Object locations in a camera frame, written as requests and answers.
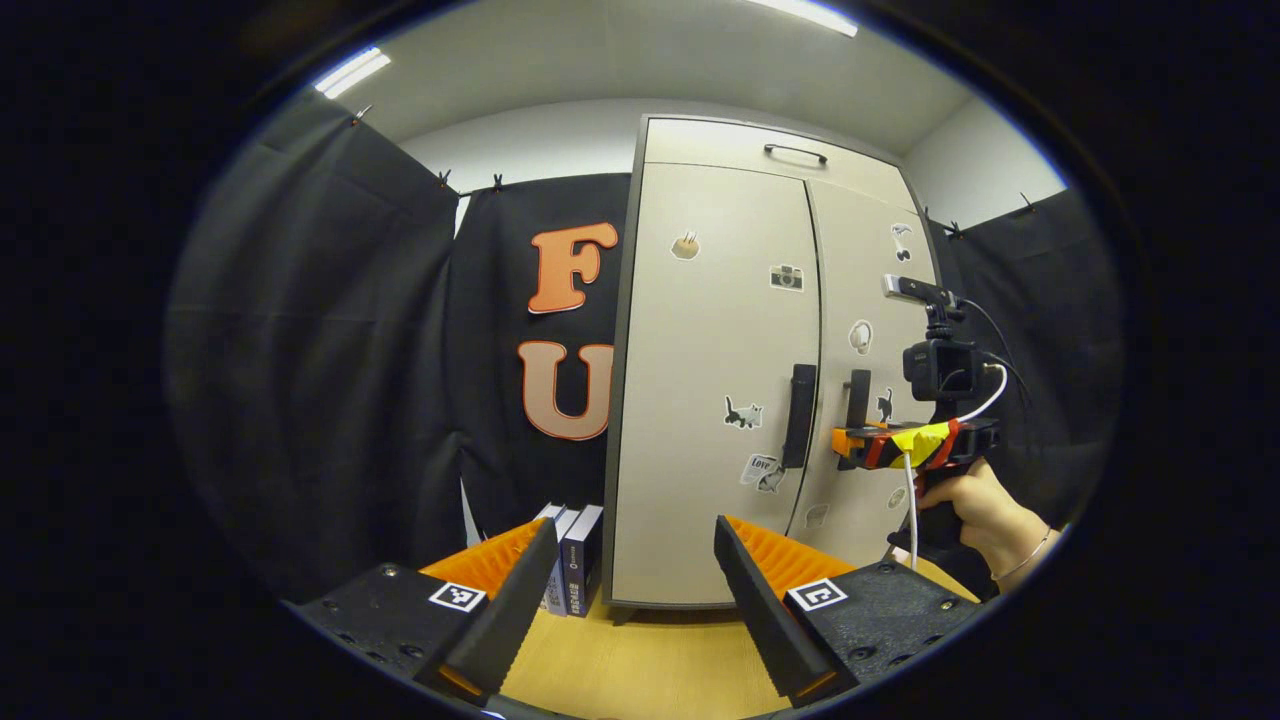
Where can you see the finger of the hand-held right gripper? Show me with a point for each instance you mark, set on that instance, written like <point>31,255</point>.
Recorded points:
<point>850,445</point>

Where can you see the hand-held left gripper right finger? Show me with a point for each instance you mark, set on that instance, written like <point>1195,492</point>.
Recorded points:
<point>760,600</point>

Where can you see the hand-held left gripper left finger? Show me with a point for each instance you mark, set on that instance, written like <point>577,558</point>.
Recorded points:
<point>515,590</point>

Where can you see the cream cabinet door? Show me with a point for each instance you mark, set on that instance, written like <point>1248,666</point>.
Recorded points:
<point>850,275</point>
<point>700,330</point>

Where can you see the cream double-door shoe cabinet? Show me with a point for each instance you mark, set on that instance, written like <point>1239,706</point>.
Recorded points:
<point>720,140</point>

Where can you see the black backdrop cloth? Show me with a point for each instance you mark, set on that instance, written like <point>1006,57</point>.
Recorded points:
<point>300,350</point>

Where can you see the long ceiling light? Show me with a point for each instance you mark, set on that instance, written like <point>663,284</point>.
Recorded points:
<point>805,15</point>
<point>352,72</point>

